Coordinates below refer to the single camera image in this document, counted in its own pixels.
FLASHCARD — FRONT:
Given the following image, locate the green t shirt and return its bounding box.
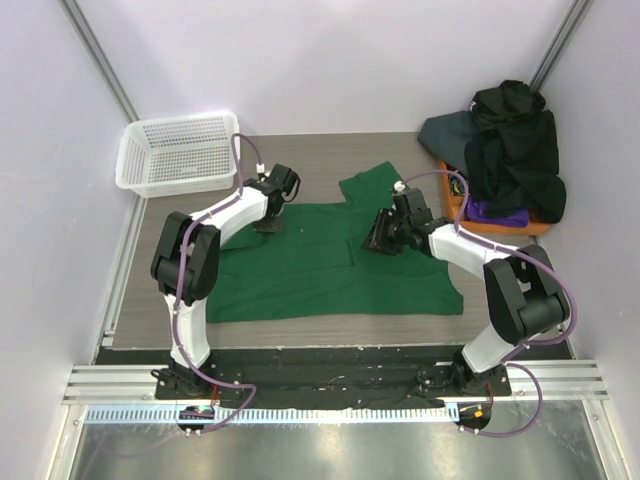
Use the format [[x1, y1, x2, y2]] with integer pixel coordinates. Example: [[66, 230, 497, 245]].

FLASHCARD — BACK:
[[206, 162, 464, 324]]

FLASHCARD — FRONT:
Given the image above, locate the dark teal t shirt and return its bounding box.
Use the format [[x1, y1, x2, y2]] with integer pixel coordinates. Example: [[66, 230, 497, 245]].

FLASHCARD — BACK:
[[417, 110, 478, 176]]

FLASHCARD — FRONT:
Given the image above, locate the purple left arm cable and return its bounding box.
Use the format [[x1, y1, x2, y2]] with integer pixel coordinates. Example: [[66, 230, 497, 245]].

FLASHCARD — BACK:
[[169, 132, 266, 436]]

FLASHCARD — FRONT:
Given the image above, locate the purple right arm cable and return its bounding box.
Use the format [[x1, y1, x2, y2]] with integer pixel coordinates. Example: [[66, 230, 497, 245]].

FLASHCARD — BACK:
[[394, 170, 579, 439]]

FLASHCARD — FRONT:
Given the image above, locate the white plastic basket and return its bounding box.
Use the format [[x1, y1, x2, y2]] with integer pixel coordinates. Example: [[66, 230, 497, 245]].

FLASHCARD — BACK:
[[115, 111, 240, 199]]

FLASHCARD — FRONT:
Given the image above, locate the black t shirt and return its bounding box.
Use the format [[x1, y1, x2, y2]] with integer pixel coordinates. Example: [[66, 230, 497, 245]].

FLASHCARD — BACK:
[[464, 79, 568, 224]]

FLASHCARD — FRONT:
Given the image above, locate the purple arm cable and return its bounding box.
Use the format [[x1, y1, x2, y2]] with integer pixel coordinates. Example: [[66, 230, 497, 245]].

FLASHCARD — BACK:
[[394, 170, 579, 439], [169, 132, 266, 436]]

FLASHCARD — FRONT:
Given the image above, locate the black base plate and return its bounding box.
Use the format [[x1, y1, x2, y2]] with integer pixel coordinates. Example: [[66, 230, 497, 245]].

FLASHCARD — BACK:
[[96, 345, 512, 410]]

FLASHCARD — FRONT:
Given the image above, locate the patterned cloth in tray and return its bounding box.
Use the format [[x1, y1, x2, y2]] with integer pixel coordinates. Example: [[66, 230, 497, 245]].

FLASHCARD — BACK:
[[448, 170, 470, 197]]

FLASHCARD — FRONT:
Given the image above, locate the orange tray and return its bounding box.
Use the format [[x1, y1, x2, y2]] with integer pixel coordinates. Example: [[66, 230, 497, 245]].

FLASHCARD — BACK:
[[442, 153, 567, 233]]

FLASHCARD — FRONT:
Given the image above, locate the purple t shirt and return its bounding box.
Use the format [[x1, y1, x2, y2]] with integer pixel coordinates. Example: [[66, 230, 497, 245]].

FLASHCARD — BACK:
[[464, 198, 530, 228]]

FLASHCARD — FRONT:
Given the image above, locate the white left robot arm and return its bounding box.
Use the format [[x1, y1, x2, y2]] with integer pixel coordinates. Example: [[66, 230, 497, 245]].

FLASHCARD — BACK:
[[151, 164, 301, 399]]

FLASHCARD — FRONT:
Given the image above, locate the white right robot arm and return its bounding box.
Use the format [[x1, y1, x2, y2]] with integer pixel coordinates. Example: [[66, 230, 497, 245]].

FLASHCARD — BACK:
[[363, 182, 576, 395]]

